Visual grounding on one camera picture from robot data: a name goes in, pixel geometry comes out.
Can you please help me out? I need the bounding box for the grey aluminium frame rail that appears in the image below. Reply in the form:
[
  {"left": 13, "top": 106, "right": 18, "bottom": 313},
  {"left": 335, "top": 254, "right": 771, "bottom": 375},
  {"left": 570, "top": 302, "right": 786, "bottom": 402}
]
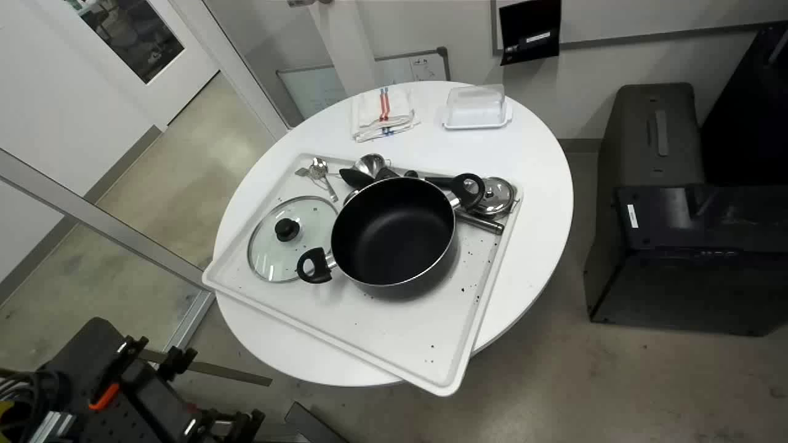
[{"left": 0, "top": 145, "right": 219, "bottom": 354}]

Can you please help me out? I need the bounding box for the black floor cabinet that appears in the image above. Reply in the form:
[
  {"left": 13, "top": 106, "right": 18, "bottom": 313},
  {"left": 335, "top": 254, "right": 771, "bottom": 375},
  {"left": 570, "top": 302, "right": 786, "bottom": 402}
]
[{"left": 584, "top": 82, "right": 788, "bottom": 339}]

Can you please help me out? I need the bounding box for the dark floor plate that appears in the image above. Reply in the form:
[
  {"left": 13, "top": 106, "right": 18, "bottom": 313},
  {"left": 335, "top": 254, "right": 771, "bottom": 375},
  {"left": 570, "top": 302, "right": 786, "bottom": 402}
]
[{"left": 280, "top": 399, "right": 351, "bottom": 443}]

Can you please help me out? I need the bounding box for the black wall holder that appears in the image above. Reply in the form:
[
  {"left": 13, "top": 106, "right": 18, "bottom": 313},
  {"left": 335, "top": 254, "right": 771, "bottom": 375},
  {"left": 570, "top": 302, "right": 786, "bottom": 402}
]
[{"left": 497, "top": 0, "right": 564, "bottom": 67}]

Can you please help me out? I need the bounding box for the clear plastic container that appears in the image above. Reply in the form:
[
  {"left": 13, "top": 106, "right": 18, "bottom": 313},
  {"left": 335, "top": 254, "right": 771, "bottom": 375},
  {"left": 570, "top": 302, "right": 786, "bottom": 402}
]
[{"left": 440, "top": 82, "right": 514, "bottom": 133}]

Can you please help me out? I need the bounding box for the dark picture on door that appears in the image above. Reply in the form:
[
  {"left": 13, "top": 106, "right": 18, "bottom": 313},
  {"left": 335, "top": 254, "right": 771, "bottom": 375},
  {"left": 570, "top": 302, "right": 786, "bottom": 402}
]
[{"left": 62, "top": 0, "right": 187, "bottom": 87}]

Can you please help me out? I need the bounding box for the white door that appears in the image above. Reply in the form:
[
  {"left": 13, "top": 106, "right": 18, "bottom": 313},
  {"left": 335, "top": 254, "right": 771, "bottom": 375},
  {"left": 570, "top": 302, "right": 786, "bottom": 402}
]
[{"left": 32, "top": 0, "right": 222, "bottom": 133}]

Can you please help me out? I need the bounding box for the small framed scribbled panel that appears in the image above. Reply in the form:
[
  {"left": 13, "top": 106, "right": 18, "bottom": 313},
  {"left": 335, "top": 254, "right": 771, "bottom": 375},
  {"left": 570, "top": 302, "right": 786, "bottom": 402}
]
[{"left": 371, "top": 45, "right": 453, "bottom": 89}]

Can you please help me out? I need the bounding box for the leaning glass panel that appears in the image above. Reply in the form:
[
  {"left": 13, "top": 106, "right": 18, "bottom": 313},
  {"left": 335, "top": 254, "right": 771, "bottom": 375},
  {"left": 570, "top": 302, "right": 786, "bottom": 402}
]
[{"left": 276, "top": 62, "right": 349, "bottom": 122}]

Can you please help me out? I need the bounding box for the black upright panel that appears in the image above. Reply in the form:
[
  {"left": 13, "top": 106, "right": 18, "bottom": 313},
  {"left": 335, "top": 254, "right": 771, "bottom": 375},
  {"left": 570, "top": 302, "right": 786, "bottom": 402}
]
[{"left": 698, "top": 19, "right": 788, "bottom": 190}]

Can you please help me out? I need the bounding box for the black pot with loop handles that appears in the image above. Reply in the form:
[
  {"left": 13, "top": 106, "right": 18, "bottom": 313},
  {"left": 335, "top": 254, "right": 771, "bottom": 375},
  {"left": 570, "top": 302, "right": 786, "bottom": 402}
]
[{"left": 295, "top": 169, "right": 487, "bottom": 291}]

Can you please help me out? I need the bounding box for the glass lid with black knob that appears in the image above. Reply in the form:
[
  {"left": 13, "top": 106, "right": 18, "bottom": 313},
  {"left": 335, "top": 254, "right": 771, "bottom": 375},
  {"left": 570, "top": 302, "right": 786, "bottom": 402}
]
[{"left": 247, "top": 191, "right": 340, "bottom": 286}]

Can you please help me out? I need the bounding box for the round white table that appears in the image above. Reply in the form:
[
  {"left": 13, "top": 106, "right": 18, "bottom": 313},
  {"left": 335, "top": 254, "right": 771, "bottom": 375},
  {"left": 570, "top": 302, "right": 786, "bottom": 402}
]
[{"left": 210, "top": 78, "right": 575, "bottom": 388}]

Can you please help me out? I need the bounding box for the white plastic tray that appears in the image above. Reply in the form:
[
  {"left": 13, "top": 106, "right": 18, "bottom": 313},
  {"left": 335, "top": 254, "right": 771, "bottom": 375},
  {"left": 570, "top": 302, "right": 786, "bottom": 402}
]
[{"left": 202, "top": 149, "right": 524, "bottom": 399}]

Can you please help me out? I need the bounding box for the black equipment cart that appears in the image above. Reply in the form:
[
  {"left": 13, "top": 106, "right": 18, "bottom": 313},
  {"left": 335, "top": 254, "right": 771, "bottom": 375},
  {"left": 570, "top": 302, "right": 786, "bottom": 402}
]
[{"left": 0, "top": 314, "right": 268, "bottom": 443}]

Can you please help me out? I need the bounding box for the large wall whiteboard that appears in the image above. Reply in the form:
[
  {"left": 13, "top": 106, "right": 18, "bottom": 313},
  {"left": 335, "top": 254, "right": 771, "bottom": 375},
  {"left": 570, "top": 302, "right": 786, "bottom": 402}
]
[{"left": 490, "top": 0, "right": 788, "bottom": 55}]

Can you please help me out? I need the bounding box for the grey flat floor bar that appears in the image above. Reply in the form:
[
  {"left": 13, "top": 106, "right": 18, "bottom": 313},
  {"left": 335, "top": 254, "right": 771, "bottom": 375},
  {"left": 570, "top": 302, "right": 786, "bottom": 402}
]
[{"left": 143, "top": 348, "right": 276, "bottom": 388}]

